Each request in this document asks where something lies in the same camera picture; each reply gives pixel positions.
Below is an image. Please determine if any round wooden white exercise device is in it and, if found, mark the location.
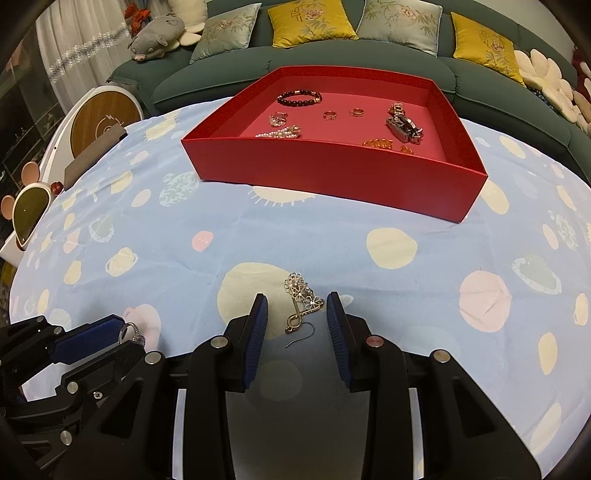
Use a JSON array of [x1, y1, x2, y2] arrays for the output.
[[39, 84, 143, 184]]

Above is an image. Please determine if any gold hoop earring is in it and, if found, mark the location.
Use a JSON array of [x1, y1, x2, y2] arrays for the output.
[[349, 108, 365, 117]]

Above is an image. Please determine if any red shallow tray box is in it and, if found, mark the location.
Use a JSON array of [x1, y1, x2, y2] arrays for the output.
[[181, 66, 488, 223]]

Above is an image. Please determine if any silver pendant charm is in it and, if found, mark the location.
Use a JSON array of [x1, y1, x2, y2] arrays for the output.
[[269, 112, 288, 128]]

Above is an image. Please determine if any grey-green embroidered cushion left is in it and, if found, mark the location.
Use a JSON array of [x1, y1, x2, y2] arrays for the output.
[[189, 2, 262, 64]]

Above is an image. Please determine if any dark bead bracelet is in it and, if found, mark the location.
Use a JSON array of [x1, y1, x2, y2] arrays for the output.
[[275, 89, 324, 108]]

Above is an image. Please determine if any yellow embroidered cushion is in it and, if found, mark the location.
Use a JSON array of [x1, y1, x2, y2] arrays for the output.
[[267, 0, 358, 49], [451, 12, 525, 86]]

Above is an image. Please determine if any grey pig plush toy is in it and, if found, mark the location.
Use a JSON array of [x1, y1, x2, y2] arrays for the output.
[[128, 15, 185, 62]]

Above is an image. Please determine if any cream flower-shaped cushion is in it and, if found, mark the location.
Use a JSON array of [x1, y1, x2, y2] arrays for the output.
[[515, 49, 590, 136]]

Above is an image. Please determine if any grey-green embroidered cushion centre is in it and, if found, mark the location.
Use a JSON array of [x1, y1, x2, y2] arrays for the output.
[[356, 0, 443, 57]]

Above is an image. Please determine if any white long plush toy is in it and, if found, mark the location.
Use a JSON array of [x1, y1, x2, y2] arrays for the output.
[[168, 0, 207, 46]]

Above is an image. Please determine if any gold chain necklace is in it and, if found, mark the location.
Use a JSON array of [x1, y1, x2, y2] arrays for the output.
[[361, 137, 415, 155]]

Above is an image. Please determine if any silver wristwatch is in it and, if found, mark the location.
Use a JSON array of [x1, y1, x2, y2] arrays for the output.
[[386, 115, 424, 145]]

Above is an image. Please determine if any yellow embroidered cushion left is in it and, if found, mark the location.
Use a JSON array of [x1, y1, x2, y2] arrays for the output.
[[267, 0, 358, 49]]

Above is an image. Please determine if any yellow embroidered cushion right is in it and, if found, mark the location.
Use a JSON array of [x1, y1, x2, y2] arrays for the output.
[[451, 12, 525, 86]]

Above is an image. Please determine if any white pearl necklace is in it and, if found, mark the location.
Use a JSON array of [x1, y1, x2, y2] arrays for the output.
[[254, 125, 303, 139]]

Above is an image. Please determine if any dark green sectional sofa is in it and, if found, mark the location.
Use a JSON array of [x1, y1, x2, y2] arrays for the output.
[[108, 0, 591, 172]]

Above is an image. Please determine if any grey-green embroidered cushion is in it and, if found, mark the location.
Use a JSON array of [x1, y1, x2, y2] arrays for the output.
[[189, 2, 262, 64], [356, 0, 443, 57]]

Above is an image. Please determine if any gold wristwatch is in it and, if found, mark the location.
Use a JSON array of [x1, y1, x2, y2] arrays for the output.
[[389, 102, 406, 118]]

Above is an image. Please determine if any white sheer curtain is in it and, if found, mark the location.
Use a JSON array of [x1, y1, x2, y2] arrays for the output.
[[35, 0, 130, 112]]

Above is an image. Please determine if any blue patterned bed sheet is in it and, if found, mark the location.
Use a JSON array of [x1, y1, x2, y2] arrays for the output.
[[9, 103, 590, 479]]

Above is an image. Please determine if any small mirror with pink ears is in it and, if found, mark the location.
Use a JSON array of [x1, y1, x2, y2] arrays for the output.
[[1, 162, 63, 268]]

